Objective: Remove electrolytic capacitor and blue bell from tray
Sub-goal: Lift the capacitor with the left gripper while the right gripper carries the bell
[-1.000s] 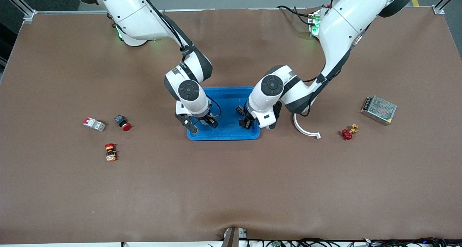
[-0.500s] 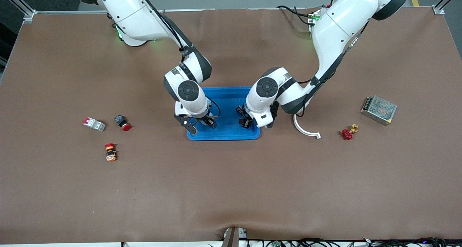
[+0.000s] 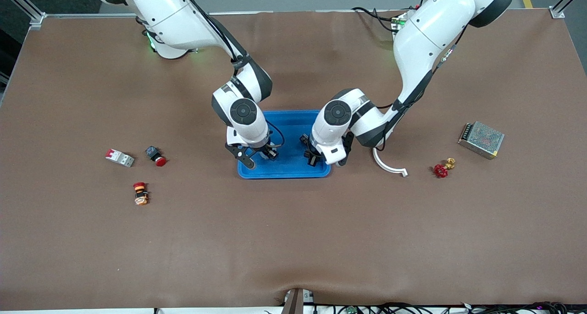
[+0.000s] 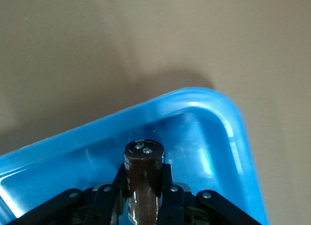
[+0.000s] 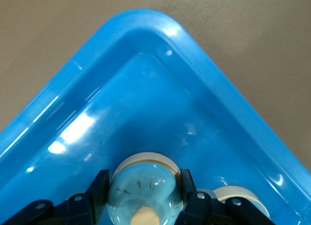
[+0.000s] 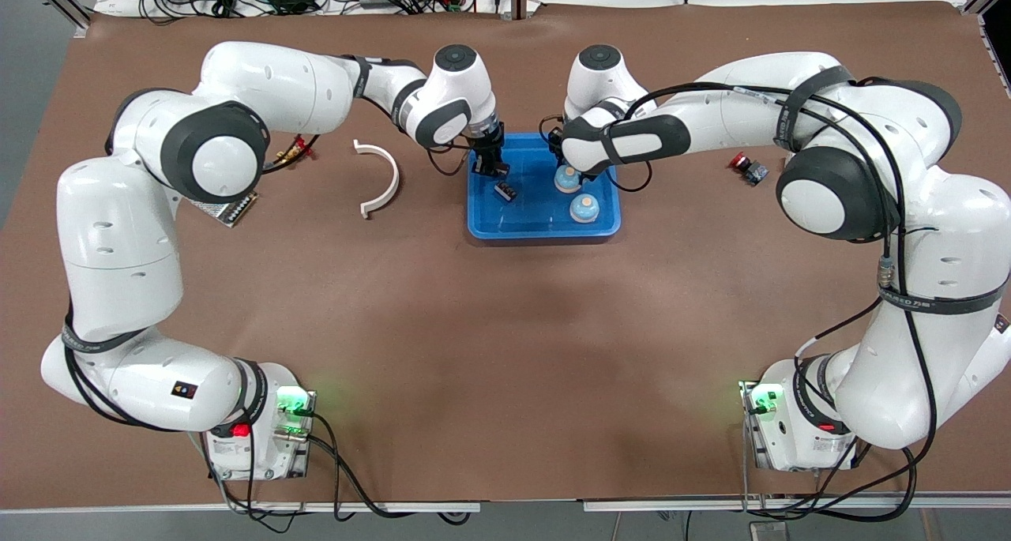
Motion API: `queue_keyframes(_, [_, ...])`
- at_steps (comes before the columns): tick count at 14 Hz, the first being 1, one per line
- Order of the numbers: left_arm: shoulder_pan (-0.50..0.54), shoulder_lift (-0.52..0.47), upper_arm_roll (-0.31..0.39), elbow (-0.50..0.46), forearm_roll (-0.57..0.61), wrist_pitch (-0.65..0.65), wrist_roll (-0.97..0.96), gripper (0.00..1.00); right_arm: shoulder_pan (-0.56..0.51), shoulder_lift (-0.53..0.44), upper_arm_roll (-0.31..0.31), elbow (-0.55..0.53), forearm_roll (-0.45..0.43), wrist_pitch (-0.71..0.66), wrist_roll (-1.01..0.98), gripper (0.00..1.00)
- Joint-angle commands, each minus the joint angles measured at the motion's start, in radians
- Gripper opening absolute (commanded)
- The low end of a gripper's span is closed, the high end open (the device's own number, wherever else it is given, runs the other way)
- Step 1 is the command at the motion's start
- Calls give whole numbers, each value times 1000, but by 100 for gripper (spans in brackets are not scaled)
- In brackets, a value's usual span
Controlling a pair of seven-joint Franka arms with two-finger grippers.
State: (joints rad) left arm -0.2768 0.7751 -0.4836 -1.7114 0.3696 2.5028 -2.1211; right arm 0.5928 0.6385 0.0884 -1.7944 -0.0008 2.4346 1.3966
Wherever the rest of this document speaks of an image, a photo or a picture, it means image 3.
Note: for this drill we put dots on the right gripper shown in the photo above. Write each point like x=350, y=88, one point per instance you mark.
x=267, y=151

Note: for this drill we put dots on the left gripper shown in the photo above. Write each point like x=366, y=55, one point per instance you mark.
x=310, y=154

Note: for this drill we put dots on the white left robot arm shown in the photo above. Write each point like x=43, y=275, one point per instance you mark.
x=431, y=30

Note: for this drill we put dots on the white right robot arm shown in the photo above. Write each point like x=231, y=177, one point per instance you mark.
x=174, y=16

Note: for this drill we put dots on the blue plastic tray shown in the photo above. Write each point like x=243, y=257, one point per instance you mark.
x=293, y=165

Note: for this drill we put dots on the white curved plastic piece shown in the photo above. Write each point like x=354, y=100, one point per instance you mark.
x=387, y=168

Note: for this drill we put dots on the red button blue base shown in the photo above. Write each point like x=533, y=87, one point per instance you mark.
x=156, y=156

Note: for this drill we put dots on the red brass valve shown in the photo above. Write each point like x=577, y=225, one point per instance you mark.
x=442, y=169

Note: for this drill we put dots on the small silver clamp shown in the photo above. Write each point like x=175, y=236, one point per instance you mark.
x=308, y=297

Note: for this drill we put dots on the white red circuit breaker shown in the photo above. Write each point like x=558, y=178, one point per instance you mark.
x=120, y=157

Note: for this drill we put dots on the metal mesh power supply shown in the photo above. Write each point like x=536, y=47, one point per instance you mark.
x=481, y=140

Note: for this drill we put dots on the brown bracket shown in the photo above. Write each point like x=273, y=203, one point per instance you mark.
x=293, y=302

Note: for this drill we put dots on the aluminium frame post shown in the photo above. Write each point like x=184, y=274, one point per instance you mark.
x=557, y=12
x=37, y=20

